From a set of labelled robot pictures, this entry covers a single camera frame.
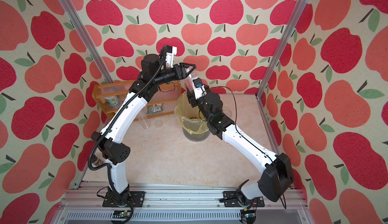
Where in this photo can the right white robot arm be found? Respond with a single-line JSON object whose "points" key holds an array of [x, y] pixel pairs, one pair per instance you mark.
{"points": [[276, 170]]}

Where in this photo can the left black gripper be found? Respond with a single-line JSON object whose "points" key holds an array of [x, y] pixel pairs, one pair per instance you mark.
{"points": [[183, 74]]}

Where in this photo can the short clear jar with beans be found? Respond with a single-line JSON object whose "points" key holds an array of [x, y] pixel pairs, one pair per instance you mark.
{"points": [[189, 82]]}

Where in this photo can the aluminium frame post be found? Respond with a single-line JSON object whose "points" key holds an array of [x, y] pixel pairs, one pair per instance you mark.
{"points": [[86, 38], [287, 33]]}

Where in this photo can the orange wooden shelf rack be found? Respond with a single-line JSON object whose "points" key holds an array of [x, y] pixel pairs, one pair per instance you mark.
{"points": [[167, 94]]}

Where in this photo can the grey bin with yellow bag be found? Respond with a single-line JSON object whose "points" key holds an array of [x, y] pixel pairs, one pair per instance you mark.
{"points": [[191, 119]]}

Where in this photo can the green packet on shelf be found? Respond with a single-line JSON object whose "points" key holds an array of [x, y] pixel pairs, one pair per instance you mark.
{"points": [[155, 108]]}

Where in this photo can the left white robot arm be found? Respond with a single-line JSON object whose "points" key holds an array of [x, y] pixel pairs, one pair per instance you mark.
{"points": [[109, 151]]}

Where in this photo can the tall clear jar with beans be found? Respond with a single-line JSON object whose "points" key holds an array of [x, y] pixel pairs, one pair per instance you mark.
{"points": [[144, 121]]}

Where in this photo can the left aluminium frame post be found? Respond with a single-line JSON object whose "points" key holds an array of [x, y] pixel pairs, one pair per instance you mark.
{"points": [[86, 38]]}

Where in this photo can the glass jar with mung beans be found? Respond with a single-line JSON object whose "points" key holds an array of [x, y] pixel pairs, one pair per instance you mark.
{"points": [[228, 112]]}

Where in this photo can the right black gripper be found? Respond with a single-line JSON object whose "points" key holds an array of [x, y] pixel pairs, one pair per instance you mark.
{"points": [[193, 100]]}

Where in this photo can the right aluminium frame post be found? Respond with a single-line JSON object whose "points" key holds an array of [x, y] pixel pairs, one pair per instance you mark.
{"points": [[287, 33]]}

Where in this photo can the white printed cup on shelf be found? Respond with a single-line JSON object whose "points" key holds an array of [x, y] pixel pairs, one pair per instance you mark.
{"points": [[112, 100]]}

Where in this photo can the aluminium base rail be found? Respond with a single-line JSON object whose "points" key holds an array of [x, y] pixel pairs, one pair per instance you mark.
{"points": [[175, 204]]}

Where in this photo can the small circuit board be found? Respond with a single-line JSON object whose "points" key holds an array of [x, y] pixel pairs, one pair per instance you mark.
{"points": [[121, 214]]}

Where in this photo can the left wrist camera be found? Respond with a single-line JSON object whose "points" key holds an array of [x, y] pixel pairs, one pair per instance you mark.
{"points": [[168, 53]]}

